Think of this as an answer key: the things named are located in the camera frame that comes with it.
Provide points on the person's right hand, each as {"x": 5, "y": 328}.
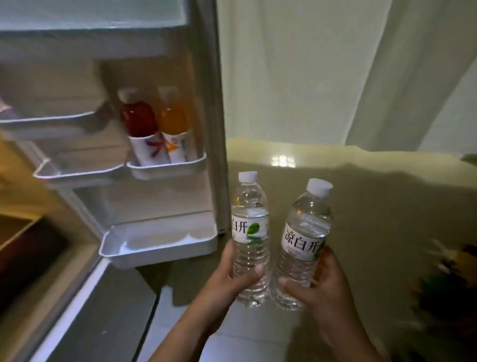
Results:
{"x": 328, "y": 298}

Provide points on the person's left hand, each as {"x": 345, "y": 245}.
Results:
{"x": 220, "y": 294}

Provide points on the clear water bottle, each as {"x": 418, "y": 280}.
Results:
{"x": 249, "y": 209}
{"x": 305, "y": 223}

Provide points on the silver refrigerator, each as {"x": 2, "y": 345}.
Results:
{"x": 156, "y": 201}

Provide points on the orange drink bottle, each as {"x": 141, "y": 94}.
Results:
{"x": 173, "y": 119}

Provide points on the red drink bottle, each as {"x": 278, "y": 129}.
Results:
{"x": 139, "y": 119}

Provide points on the white curtain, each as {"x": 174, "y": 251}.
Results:
{"x": 298, "y": 74}

